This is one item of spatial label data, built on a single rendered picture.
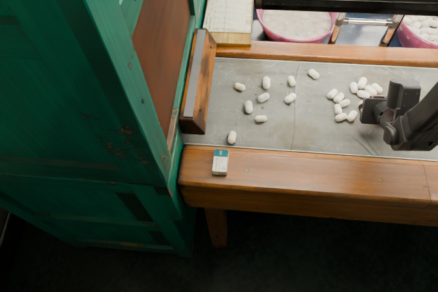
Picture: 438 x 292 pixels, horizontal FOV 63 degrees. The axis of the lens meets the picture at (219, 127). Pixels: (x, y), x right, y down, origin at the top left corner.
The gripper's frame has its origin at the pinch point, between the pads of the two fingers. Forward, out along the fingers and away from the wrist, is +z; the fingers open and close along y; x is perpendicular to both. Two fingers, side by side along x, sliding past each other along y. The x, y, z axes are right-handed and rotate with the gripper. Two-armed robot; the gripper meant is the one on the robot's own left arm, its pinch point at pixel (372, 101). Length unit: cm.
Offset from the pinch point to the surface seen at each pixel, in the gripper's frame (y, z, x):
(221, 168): 38.3, -19.6, 12.7
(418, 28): -18.4, 25.5, -17.0
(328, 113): 11.3, -0.8, 3.7
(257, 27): 31.4, 32.8, -14.7
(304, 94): 17.6, 3.8, 0.0
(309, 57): 16.0, 11.9, -8.8
